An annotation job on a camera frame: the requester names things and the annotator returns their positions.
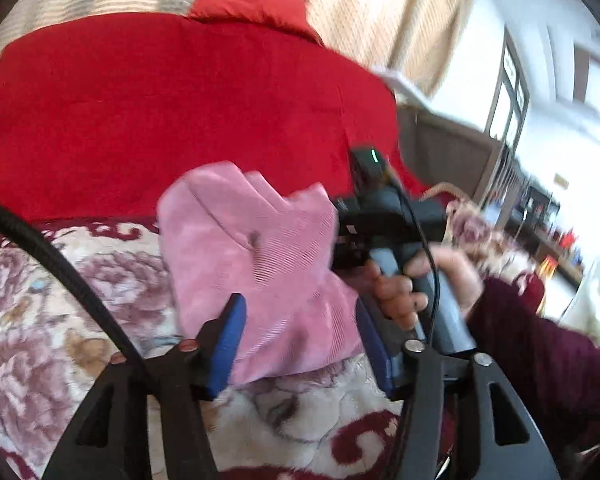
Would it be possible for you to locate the pink corduroy jacket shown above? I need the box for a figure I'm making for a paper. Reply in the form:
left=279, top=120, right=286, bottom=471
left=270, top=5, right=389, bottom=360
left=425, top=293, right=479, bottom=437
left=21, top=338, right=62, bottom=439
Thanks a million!
left=157, top=162, right=362, bottom=385

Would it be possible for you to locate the person right hand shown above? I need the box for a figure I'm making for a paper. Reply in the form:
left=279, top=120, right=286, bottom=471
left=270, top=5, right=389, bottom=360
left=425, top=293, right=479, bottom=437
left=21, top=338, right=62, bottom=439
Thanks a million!
left=364, top=245, right=484, bottom=330

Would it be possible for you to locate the dark red right sleeve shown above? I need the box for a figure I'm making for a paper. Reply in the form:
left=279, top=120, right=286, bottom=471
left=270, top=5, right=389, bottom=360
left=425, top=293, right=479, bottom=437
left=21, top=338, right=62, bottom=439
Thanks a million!
left=467, top=278, right=600, bottom=465

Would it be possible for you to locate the brown wooden cabinet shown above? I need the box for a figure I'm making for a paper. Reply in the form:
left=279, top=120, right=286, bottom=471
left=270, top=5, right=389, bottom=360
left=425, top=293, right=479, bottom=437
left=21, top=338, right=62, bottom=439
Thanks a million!
left=396, top=105, right=502, bottom=205

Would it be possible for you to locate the floral plush blanket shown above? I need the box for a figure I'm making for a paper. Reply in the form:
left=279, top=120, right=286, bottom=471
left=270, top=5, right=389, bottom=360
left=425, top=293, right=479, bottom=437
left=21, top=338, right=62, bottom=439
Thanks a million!
left=0, top=205, right=434, bottom=479

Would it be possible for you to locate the wooden baby crib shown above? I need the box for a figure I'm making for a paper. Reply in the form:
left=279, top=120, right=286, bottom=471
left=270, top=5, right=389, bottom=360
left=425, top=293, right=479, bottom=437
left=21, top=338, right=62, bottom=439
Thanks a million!
left=483, top=144, right=528, bottom=230

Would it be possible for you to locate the red pillow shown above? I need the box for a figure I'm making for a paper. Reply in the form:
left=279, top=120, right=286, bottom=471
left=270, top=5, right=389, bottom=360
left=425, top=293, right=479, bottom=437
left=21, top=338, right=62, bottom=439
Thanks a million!
left=188, top=0, right=324, bottom=46

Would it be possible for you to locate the red sofa cover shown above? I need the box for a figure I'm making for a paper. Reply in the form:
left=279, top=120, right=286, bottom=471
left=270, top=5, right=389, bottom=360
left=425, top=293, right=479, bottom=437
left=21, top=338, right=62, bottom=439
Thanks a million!
left=0, top=13, right=424, bottom=222

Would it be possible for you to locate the window frame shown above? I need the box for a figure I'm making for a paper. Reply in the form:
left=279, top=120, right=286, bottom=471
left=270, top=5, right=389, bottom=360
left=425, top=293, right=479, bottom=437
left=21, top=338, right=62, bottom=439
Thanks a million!
left=484, top=27, right=530, bottom=154

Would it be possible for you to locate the black cable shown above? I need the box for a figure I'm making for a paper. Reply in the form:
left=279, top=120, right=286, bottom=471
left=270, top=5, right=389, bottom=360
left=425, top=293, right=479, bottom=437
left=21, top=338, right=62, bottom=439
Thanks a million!
left=0, top=198, right=146, bottom=366

